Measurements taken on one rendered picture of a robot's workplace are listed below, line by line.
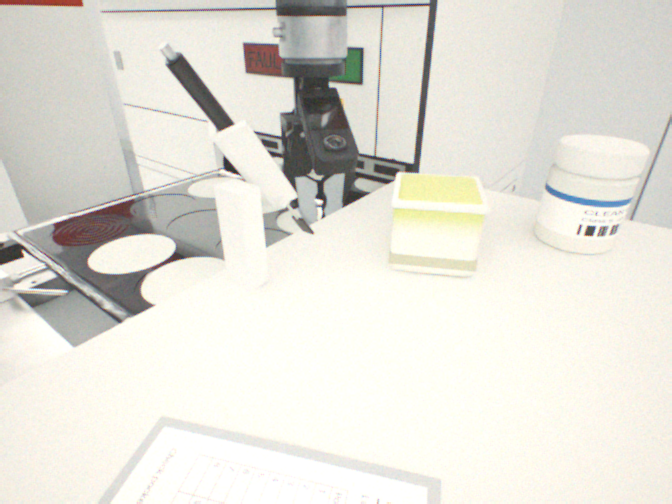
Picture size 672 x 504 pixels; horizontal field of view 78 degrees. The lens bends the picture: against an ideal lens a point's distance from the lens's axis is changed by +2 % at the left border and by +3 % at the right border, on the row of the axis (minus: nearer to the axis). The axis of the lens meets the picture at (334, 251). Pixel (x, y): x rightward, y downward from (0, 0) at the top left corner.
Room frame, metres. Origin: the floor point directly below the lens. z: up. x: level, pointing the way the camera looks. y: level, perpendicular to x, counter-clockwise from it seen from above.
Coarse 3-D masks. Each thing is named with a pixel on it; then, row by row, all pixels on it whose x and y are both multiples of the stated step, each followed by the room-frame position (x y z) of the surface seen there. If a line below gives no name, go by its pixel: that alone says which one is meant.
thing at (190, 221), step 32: (160, 192) 0.66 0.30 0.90; (64, 224) 0.53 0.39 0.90; (96, 224) 0.53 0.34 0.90; (128, 224) 0.53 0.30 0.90; (160, 224) 0.53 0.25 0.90; (192, 224) 0.53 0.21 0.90; (64, 256) 0.44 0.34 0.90; (192, 256) 0.44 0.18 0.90; (96, 288) 0.38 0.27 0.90; (128, 288) 0.37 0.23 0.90
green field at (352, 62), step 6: (348, 54) 0.64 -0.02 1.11; (354, 54) 0.64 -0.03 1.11; (342, 60) 0.65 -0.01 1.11; (348, 60) 0.64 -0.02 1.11; (354, 60) 0.64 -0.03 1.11; (348, 66) 0.64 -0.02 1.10; (354, 66) 0.64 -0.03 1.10; (348, 72) 0.64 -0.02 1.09; (354, 72) 0.64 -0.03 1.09; (330, 78) 0.66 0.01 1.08; (336, 78) 0.66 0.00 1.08; (342, 78) 0.65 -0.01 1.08; (348, 78) 0.64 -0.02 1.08; (354, 78) 0.64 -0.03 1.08
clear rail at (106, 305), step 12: (24, 240) 0.48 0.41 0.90; (36, 252) 0.45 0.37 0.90; (48, 264) 0.42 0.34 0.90; (60, 264) 0.42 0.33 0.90; (60, 276) 0.40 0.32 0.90; (72, 276) 0.39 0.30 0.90; (72, 288) 0.38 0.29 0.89; (84, 288) 0.37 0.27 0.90; (96, 300) 0.35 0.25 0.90; (108, 300) 0.34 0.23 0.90; (108, 312) 0.33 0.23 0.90; (120, 312) 0.32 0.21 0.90
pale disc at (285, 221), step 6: (294, 210) 0.58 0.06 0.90; (318, 210) 0.58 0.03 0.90; (282, 216) 0.56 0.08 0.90; (288, 216) 0.56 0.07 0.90; (300, 216) 0.56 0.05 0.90; (318, 216) 0.56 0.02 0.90; (282, 222) 0.54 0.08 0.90; (288, 222) 0.54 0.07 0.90; (294, 222) 0.54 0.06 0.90; (282, 228) 0.52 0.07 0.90; (288, 228) 0.52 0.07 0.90; (294, 228) 0.52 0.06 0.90; (300, 228) 0.52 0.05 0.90
